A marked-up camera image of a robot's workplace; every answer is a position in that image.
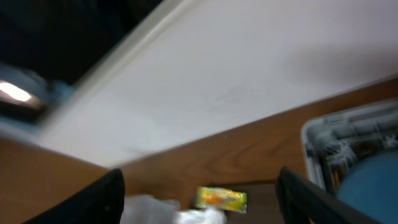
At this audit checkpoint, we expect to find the dark blue plate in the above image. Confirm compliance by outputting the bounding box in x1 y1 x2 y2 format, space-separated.
336 151 397 224

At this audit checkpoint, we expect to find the grey dishwasher rack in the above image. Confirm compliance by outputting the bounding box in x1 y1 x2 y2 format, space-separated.
301 98 397 195

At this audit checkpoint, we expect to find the yellow green snack wrapper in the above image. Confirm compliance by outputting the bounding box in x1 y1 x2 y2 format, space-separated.
194 187 248 213

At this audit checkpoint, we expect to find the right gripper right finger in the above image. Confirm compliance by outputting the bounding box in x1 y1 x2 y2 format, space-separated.
275 167 377 224

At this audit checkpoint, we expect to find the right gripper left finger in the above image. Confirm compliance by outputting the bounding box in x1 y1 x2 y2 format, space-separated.
25 169 125 224

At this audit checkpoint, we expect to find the white napkin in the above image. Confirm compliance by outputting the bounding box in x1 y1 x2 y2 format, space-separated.
120 195 227 224

